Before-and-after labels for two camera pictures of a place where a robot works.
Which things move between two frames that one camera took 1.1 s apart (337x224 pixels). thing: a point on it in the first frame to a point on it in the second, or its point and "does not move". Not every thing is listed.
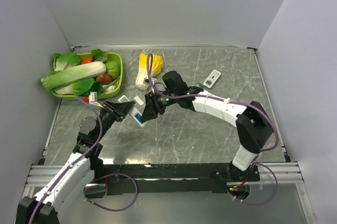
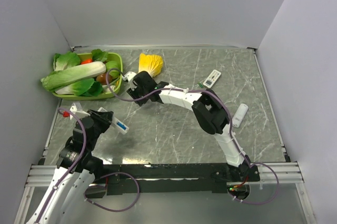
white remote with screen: x=211 y=79 does not move
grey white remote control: x=136 y=113 to x=117 y=123
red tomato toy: x=86 y=61 does not move
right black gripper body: x=160 y=103 to x=137 y=92
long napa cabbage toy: x=55 y=79 does not move
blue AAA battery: x=139 y=117 to x=121 y=125
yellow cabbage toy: x=156 y=68 does not move
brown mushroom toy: x=104 y=79 does not move
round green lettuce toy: x=113 y=68 does not move
